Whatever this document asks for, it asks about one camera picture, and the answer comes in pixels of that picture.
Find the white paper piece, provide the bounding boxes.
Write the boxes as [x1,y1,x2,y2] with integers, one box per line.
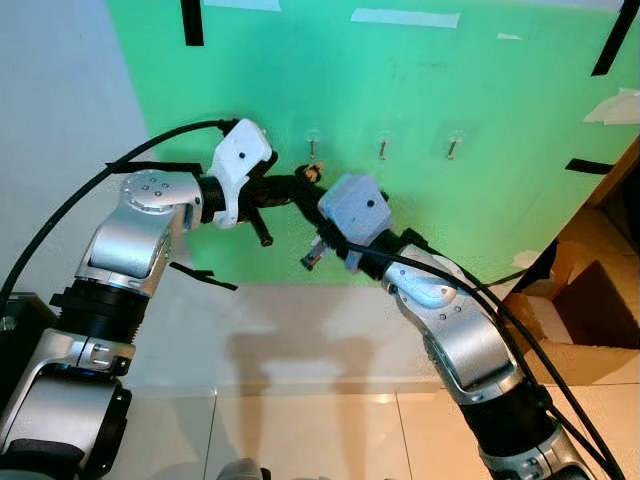
[584,87,640,127]

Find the brown wooden door frame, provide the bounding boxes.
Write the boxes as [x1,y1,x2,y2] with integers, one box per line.
[583,135,640,213]

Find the white tape strip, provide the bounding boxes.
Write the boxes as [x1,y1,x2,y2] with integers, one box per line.
[350,8,462,30]

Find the black tape strip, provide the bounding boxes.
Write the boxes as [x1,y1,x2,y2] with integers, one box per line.
[105,159,201,174]
[591,0,640,78]
[169,261,240,293]
[181,0,205,47]
[565,158,614,177]

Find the green wall sheet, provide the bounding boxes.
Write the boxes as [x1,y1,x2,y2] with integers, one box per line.
[105,0,640,287]

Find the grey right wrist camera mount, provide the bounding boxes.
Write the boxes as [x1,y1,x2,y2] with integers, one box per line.
[318,174,393,273]

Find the grey robot foot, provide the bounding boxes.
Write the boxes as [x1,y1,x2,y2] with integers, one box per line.
[213,457,269,480]

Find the brown cardboard box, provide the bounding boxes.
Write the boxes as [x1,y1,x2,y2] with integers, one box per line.
[503,205,640,388]

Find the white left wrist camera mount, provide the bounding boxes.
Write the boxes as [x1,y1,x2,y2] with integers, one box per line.
[208,118,276,229]

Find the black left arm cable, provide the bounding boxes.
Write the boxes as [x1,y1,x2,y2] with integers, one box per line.
[0,118,239,306]

